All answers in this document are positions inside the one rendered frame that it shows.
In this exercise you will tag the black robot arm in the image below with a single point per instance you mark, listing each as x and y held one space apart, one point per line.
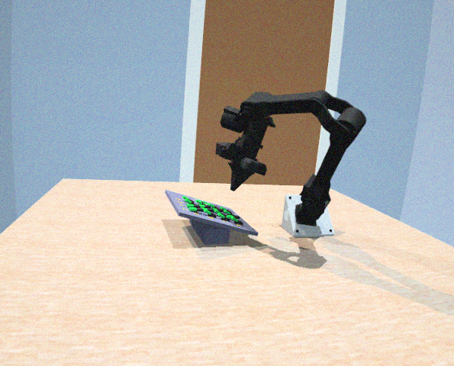
253 119

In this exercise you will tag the lavender switch panel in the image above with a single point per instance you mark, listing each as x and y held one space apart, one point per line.
211 222

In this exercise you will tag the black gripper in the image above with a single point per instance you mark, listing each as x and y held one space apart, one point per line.
248 165

